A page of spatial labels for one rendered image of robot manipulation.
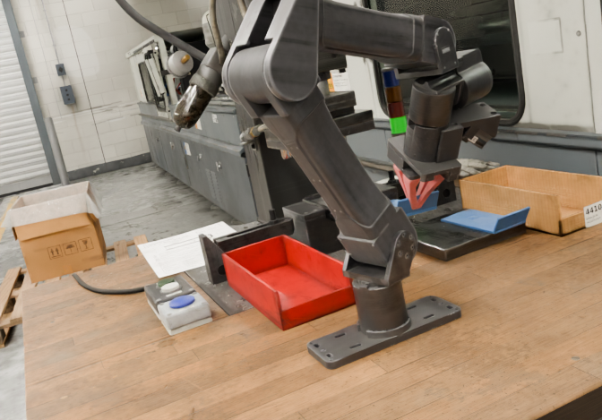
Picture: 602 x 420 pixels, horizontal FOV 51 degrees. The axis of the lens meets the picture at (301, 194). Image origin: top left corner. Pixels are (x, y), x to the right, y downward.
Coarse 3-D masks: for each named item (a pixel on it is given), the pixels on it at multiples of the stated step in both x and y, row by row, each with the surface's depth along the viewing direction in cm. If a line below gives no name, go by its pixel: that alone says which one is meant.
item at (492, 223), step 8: (528, 208) 105; (456, 216) 117; (464, 216) 116; (480, 216) 114; (488, 216) 113; (496, 216) 112; (504, 216) 103; (512, 216) 104; (520, 216) 106; (456, 224) 113; (464, 224) 111; (472, 224) 110; (480, 224) 110; (488, 224) 109; (496, 224) 104; (504, 224) 105; (512, 224) 106; (488, 232) 106; (496, 232) 105
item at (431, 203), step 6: (432, 192) 96; (438, 192) 96; (432, 198) 96; (396, 204) 105; (402, 204) 94; (408, 204) 95; (426, 204) 97; (432, 204) 97; (408, 210) 96; (414, 210) 96; (420, 210) 97; (426, 210) 97
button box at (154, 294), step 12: (180, 276) 111; (96, 288) 121; (132, 288) 116; (144, 288) 109; (156, 288) 107; (180, 288) 105; (192, 288) 103; (156, 300) 102; (168, 300) 101; (156, 312) 104
